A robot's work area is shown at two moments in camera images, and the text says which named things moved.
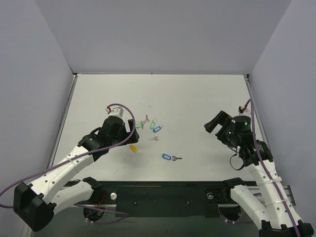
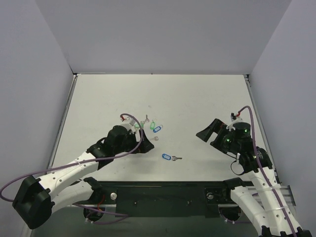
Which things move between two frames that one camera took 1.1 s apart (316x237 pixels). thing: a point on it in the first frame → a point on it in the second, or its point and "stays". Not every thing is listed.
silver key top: [147, 119] stays
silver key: [174, 158] stays
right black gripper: [222, 124] → [218, 135]
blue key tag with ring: [166, 156] stays
